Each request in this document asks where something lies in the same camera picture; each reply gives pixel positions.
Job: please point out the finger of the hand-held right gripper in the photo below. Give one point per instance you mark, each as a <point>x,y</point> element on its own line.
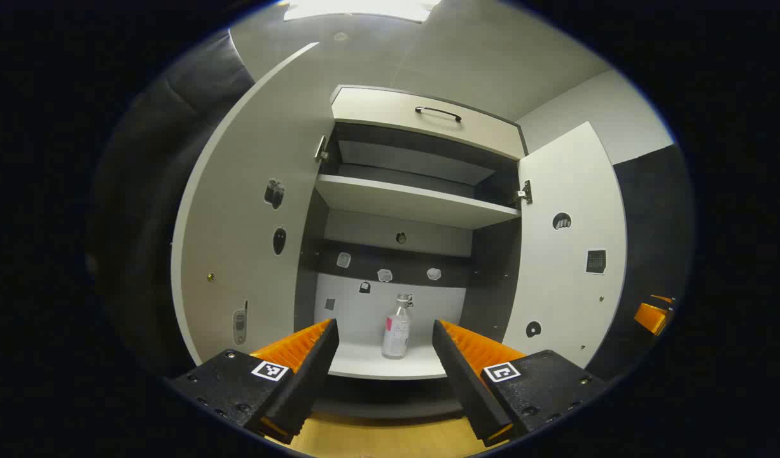
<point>651,317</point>

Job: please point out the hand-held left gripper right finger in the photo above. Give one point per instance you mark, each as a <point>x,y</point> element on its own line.
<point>466,388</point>

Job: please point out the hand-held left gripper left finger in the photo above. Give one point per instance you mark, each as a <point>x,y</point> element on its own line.
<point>307,381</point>

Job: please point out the white cabinet door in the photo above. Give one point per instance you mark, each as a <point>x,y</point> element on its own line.
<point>250,222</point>
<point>568,286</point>

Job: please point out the clear glass bottle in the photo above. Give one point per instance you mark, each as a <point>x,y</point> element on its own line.
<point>396,334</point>

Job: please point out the white and grey cabinet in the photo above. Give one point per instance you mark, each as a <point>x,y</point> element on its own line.
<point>492,280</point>

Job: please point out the metal door hinge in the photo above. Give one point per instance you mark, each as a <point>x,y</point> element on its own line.
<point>525,193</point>
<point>322,150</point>

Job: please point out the white cabinet shelf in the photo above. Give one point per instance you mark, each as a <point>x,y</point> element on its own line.
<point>415,203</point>

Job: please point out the white cabinet drawer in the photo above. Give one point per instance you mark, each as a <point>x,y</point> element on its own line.
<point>390,117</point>

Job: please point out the ceiling light panel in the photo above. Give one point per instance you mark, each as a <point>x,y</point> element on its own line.
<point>358,9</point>

